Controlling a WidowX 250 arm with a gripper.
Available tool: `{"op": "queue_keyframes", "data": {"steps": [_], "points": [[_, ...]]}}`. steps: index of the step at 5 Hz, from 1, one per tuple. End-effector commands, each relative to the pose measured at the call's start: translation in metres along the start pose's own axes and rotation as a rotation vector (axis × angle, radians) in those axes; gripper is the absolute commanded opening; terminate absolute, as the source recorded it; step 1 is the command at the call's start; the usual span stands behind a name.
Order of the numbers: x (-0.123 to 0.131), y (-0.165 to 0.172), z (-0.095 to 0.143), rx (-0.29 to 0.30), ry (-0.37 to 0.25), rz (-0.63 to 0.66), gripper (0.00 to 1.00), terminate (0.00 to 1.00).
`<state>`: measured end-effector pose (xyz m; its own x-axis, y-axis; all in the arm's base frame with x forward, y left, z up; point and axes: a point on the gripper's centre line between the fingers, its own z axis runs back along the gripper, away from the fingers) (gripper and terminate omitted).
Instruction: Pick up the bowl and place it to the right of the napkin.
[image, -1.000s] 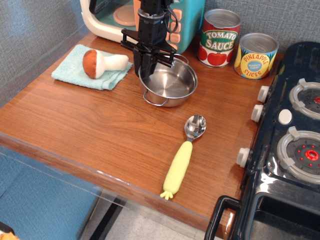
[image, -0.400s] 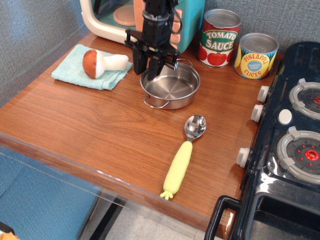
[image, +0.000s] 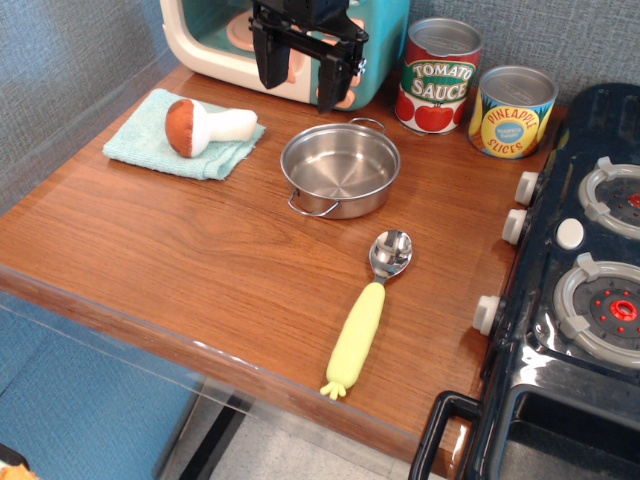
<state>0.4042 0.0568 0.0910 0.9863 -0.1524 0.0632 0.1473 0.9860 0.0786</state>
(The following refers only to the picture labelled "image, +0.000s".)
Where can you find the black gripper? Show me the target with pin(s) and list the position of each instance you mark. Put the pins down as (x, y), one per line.
(318, 29)

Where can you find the stainless steel bowl with handles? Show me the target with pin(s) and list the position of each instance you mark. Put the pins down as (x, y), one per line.
(340, 171)

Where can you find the light blue cloth napkin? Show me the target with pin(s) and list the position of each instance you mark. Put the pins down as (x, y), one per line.
(141, 141)

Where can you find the toy teal microwave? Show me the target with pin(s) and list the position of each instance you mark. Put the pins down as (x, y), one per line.
(213, 38)

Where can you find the plush brown white mushroom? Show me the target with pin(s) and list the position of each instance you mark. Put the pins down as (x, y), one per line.
(190, 128)

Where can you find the tomato sauce can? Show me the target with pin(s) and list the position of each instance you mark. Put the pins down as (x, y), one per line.
(440, 62)

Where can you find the pineapple slices can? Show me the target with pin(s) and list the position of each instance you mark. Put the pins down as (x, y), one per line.
(512, 108)

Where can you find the black toy stove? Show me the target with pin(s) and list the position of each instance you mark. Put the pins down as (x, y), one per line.
(560, 397)

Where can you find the orange object at corner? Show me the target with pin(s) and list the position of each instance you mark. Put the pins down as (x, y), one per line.
(14, 466)

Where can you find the spoon with yellow handle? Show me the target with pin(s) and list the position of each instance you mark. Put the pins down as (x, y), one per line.
(389, 255)

